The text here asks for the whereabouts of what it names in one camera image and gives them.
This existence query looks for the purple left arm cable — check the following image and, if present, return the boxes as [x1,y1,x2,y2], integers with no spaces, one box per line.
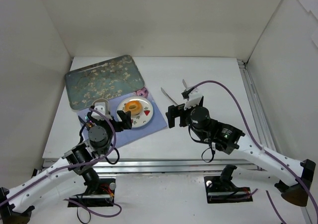
[0,107,122,219]

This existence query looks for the aluminium side rail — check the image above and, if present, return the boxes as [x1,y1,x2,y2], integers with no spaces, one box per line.
[237,60,277,151]

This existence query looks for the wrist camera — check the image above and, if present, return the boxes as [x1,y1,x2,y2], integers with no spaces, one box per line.
[181,88,203,110]
[91,105,112,121]

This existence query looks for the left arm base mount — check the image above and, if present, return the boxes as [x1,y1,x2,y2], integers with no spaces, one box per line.
[69,177,116,208]

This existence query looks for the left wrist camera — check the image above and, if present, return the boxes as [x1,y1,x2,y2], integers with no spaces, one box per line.
[91,105,112,121]

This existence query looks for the floral teal serving tray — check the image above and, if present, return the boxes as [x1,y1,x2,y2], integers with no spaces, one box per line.
[65,55,145,111]

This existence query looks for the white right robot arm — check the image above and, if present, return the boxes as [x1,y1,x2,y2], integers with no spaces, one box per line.
[166,94,316,207]

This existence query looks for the beige cup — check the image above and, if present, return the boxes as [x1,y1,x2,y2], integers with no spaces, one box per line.
[93,98,110,115]

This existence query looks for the aluminium table edge rail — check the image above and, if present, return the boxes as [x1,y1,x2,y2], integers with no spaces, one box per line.
[92,159,265,176]

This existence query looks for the stainless steel tongs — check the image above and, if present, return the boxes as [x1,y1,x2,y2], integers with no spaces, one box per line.
[160,77,191,105]

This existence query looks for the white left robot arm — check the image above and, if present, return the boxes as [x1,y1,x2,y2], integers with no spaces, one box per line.
[0,111,125,224]

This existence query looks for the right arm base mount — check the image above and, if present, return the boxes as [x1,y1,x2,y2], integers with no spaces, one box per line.
[204,165,253,204]

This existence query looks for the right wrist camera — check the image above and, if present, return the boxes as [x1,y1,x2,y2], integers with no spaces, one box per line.
[181,88,203,110]

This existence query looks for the watermelon pattern white plate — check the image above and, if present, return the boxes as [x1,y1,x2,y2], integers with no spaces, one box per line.
[117,96,154,128]

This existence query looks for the light blue Frozen placemat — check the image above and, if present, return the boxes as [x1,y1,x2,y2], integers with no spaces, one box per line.
[77,87,168,150]

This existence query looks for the orange bagel bread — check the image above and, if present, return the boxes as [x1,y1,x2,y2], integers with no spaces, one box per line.
[124,100,143,116]

